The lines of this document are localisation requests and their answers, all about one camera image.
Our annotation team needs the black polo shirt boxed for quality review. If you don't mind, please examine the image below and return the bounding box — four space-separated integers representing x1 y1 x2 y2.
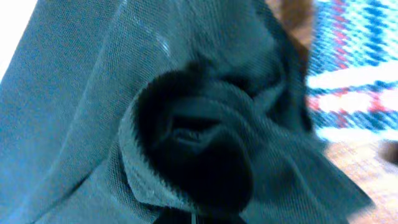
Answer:
1 0 372 223

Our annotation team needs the red blue plaid shirt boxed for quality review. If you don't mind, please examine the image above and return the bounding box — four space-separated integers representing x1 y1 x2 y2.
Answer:
307 0 397 142

